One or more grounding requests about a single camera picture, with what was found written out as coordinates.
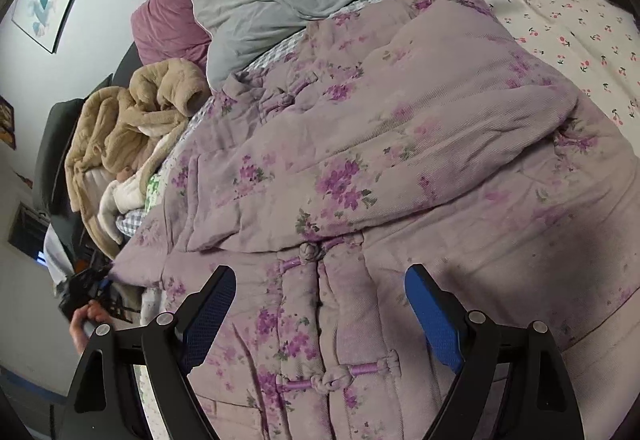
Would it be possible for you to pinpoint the cherry print bed sheet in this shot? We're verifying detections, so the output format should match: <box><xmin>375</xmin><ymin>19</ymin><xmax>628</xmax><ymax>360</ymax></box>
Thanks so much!
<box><xmin>470</xmin><ymin>0</ymin><xmax>640</xmax><ymax>131</ymax></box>

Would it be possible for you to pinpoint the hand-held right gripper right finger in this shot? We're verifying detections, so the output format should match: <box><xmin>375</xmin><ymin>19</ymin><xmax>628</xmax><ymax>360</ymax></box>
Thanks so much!
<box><xmin>404</xmin><ymin>263</ymin><xmax>586</xmax><ymax>440</ymax></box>

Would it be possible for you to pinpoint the purple floral padded jacket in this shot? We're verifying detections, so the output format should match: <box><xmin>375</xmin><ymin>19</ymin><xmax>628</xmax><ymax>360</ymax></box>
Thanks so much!
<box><xmin>107</xmin><ymin>0</ymin><xmax>640</xmax><ymax>440</ymax></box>

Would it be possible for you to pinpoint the framed blue wall picture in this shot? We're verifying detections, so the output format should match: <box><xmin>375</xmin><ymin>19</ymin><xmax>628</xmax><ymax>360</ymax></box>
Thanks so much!
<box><xmin>11</xmin><ymin>0</ymin><xmax>81</xmax><ymax>54</ymax></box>

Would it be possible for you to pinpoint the dark doorway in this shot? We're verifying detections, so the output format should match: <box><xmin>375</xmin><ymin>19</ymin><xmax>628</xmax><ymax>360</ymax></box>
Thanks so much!
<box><xmin>7</xmin><ymin>201</ymin><xmax>53</xmax><ymax>266</ymax></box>

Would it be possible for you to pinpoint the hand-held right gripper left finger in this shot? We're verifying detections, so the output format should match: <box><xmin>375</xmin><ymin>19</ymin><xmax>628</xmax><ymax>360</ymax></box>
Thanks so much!
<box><xmin>54</xmin><ymin>264</ymin><xmax>237</xmax><ymax>440</ymax></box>

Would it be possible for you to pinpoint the black sofa cushion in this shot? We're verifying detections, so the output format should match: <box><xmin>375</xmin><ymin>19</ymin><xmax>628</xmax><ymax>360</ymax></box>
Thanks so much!
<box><xmin>32</xmin><ymin>74</ymin><xmax>113</xmax><ymax>216</ymax></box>

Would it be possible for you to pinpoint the white cloth on chair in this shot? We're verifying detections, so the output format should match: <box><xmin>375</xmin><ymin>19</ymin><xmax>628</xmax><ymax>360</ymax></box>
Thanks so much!
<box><xmin>44</xmin><ymin>225</ymin><xmax>76</xmax><ymax>283</ymax></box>

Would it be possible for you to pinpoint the beige fleece blanket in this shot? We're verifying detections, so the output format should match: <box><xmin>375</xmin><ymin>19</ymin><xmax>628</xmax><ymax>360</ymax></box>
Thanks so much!
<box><xmin>65</xmin><ymin>58</ymin><xmax>211</xmax><ymax>256</ymax></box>

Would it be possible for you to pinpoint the brown wall picture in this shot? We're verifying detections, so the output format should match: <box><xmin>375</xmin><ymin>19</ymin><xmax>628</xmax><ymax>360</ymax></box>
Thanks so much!
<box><xmin>0</xmin><ymin>95</ymin><xmax>15</xmax><ymax>148</ymax></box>

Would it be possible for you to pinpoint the person's left hand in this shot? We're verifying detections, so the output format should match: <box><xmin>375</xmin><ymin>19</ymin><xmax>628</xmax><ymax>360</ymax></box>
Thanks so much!
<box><xmin>70</xmin><ymin>301</ymin><xmax>113</xmax><ymax>353</ymax></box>

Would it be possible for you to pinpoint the mauve velvet pillow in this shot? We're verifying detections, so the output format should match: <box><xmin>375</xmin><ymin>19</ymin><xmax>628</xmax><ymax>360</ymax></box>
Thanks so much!
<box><xmin>131</xmin><ymin>0</ymin><xmax>213</xmax><ymax>68</ymax></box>

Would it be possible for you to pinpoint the white fleece garment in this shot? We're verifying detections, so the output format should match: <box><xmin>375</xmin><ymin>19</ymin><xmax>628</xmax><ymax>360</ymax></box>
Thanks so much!
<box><xmin>97</xmin><ymin>165</ymin><xmax>151</xmax><ymax>246</ymax></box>

